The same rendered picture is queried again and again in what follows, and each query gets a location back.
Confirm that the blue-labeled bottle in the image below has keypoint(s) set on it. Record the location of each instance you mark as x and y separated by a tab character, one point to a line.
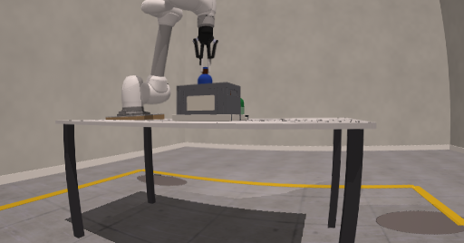
205	77

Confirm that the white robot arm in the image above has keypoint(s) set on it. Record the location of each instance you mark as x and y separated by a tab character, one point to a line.
134	92

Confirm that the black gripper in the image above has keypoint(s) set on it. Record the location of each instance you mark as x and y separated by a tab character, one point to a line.
205	36

